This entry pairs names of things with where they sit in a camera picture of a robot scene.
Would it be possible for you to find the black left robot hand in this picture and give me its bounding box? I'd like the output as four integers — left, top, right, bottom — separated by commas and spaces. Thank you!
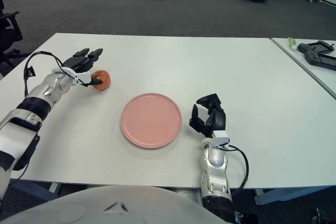
60, 48, 104, 87

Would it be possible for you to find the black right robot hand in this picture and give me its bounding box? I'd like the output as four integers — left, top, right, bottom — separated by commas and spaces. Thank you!
188, 93, 227, 138

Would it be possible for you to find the red apple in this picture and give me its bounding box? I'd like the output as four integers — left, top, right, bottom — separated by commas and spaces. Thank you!
91, 70, 111, 91

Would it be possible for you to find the pink round plate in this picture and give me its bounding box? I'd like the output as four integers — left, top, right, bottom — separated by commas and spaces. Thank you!
120, 92, 183, 149

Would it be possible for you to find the black office chair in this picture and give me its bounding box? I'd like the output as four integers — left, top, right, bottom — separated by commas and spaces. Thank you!
0, 0, 29, 78

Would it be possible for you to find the black handheld remote controller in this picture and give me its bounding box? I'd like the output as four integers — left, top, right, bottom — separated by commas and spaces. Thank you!
297, 40, 336, 55

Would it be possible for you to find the black controller with screen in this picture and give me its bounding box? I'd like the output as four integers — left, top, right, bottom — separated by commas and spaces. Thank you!
304, 50, 336, 71

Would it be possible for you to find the grey robot torso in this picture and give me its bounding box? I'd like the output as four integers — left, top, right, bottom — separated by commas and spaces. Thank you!
0, 185, 229, 224

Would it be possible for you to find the small black floor object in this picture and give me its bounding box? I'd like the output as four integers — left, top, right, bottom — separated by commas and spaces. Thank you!
312, 208, 329, 224

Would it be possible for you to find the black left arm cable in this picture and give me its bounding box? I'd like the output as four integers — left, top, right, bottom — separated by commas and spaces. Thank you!
10, 51, 79, 183

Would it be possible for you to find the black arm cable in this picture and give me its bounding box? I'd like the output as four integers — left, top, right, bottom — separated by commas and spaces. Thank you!
10, 51, 79, 183
227, 144, 249, 196

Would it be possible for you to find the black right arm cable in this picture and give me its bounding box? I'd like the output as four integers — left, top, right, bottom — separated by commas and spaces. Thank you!
227, 144, 249, 196

